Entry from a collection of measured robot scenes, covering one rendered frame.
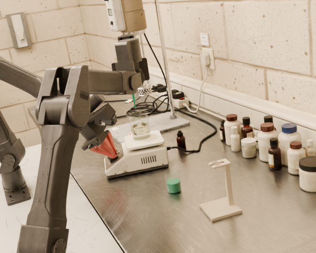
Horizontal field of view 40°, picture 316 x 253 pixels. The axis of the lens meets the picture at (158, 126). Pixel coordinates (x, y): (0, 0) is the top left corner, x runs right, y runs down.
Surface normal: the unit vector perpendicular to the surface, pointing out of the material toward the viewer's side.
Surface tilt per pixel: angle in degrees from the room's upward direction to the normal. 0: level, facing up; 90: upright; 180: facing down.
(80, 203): 0
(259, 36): 90
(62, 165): 89
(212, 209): 0
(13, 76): 88
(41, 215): 56
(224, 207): 0
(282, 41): 90
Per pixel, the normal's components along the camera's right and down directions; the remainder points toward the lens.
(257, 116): -0.90, 0.25
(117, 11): 0.40, 0.24
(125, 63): -0.39, 0.33
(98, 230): -0.15, -0.94
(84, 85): 0.91, 0.00
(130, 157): 0.15, 0.29
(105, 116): -0.25, 0.56
